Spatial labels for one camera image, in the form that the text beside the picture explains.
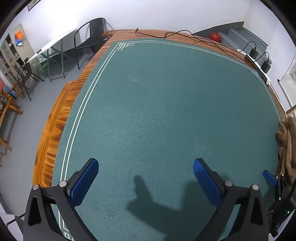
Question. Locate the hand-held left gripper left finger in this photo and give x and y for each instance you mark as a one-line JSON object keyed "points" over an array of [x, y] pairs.
{"points": [[84, 183]]}

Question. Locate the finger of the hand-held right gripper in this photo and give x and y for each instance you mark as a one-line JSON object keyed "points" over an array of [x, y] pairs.
{"points": [[270, 178]]}

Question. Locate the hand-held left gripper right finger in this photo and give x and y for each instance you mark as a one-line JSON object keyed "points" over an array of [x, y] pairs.
{"points": [[207, 183]]}

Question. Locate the brown fleece sweater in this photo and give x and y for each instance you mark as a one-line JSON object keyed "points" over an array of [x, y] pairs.
{"points": [[286, 143]]}

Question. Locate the wooden ribbed board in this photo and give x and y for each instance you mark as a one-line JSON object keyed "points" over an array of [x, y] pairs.
{"points": [[291, 111]]}

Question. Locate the green table mat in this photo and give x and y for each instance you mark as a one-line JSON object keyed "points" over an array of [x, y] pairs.
{"points": [[161, 115]]}

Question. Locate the scroll painting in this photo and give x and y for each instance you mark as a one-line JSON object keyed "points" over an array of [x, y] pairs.
{"points": [[291, 76]]}

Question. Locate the wooden bench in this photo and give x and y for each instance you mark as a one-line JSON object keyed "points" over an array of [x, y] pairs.
{"points": [[8, 104]]}

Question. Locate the white power strip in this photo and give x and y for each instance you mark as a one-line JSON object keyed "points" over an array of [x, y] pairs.
{"points": [[259, 67]]}

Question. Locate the slim black chair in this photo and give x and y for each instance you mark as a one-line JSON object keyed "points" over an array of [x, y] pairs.
{"points": [[24, 74]]}

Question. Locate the red ball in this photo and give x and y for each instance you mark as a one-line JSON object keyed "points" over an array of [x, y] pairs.
{"points": [[215, 37]]}

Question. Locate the grey stairs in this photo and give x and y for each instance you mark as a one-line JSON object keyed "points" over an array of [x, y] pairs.
{"points": [[240, 34]]}

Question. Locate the grey storage cabinet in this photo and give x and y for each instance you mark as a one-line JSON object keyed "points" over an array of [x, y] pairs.
{"points": [[9, 55]]}

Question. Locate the black metal chair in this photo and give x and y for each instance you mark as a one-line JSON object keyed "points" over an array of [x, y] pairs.
{"points": [[92, 34]]}

